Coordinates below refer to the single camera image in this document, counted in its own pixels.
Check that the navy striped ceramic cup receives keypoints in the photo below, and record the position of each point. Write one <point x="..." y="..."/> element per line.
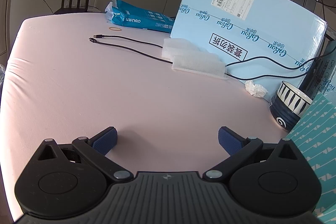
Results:
<point x="286" y="111"/>

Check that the white foam block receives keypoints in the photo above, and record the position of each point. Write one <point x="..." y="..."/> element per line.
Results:
<point x="199" y="66"/>
<point x="178" y="48"/>

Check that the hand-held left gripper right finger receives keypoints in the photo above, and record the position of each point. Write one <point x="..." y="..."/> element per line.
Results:
<point x="229" y="141"/>

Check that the pink desktop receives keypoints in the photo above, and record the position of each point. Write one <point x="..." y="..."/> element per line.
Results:
<point x="105" y="95"/>

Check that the tan rubber band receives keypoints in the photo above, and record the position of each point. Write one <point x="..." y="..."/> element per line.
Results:
<point x="109" y="28"/>

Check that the patterned teal box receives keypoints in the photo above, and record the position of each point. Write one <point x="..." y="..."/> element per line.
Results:
<point x="315" y="134"/>

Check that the black router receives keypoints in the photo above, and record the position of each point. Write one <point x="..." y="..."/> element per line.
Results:
<point x="68" y="10"/>

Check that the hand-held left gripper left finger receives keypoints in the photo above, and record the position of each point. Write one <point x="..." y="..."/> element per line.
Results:
<point x="105" y="141"/>

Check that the crumpled white tissue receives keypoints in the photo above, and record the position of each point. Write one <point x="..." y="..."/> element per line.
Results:
<point x="256" y="88"/>

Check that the blue paper packet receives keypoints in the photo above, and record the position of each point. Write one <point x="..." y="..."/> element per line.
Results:
<point x="141" y="20"/>

